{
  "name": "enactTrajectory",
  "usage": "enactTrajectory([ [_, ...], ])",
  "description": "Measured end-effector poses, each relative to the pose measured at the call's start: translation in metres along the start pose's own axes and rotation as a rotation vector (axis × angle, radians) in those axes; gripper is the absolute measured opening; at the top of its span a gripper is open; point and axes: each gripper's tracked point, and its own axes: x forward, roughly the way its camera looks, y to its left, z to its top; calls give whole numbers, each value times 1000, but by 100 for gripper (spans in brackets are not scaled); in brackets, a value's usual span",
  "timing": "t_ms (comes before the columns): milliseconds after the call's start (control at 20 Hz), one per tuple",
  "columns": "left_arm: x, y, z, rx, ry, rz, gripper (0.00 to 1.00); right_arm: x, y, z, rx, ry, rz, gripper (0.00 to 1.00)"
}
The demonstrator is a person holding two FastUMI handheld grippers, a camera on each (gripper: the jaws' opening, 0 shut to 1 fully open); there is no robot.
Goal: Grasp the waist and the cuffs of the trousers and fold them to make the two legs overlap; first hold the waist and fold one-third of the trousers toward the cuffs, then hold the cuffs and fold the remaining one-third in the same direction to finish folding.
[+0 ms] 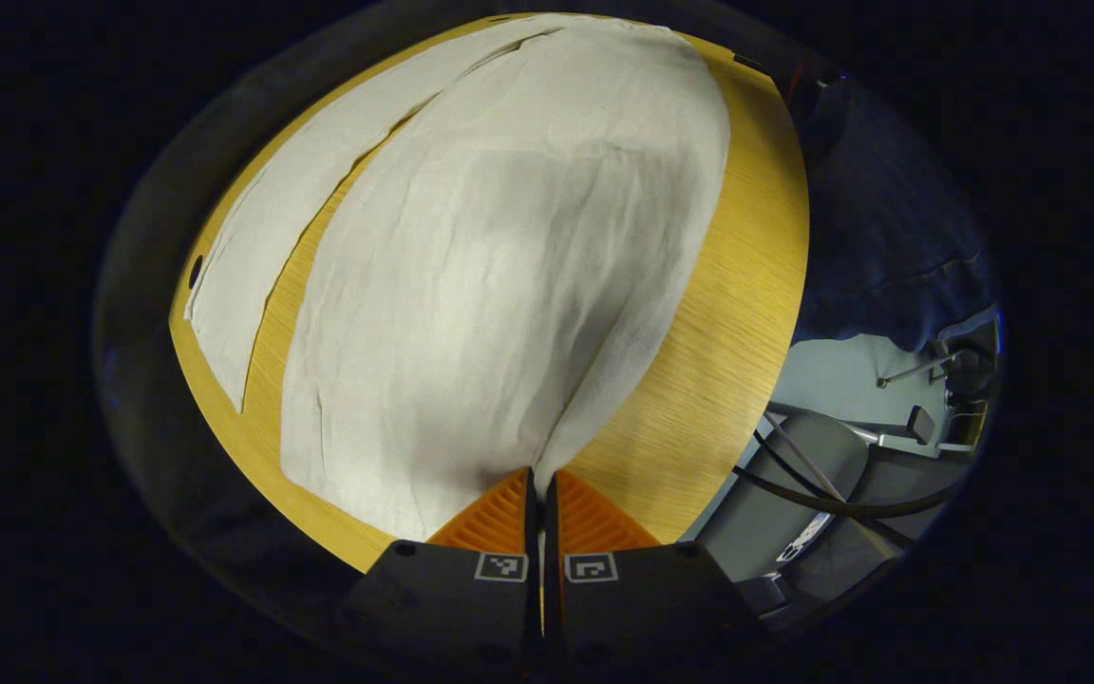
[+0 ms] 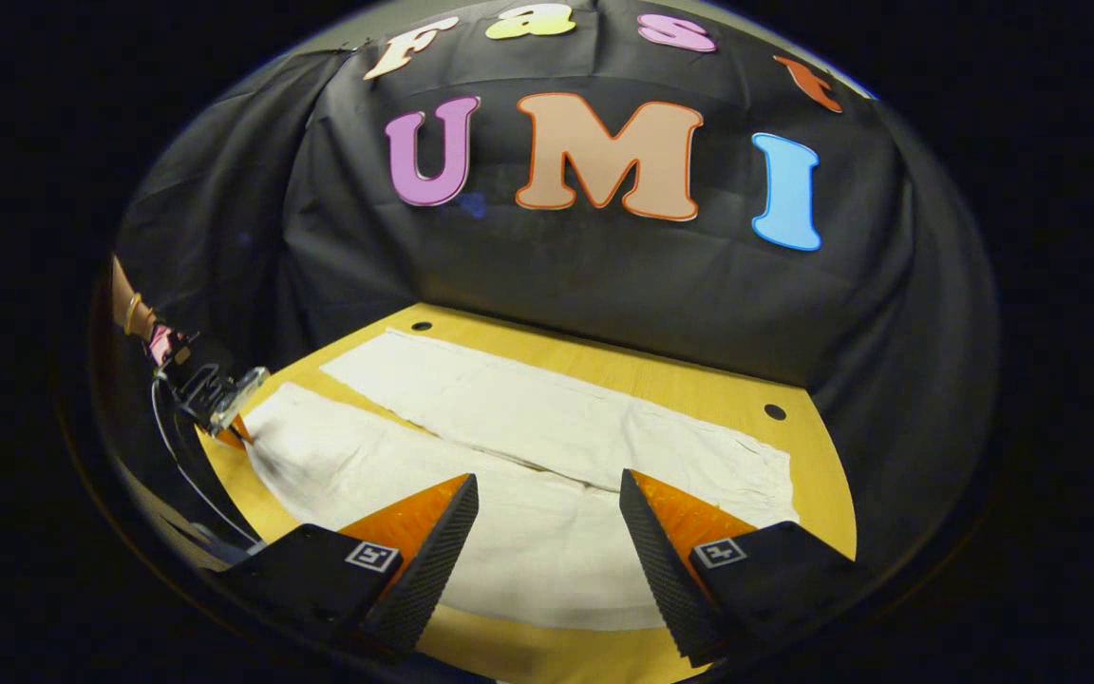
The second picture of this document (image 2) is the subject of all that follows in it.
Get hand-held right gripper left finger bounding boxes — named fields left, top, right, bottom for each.
left=215, top=473, right=480, bottom=663

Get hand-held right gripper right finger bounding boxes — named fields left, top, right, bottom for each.
left=619, top=468, right=859, bottom=669

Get white jeans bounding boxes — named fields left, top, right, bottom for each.
left=241, top=328, right=801, bottom=632

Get black backdrop cloth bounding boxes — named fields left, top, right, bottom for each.
left=91, top=9, right=999, bottom=590

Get thin white cable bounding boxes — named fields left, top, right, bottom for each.
left=150, top=375, right=263, bottom=547

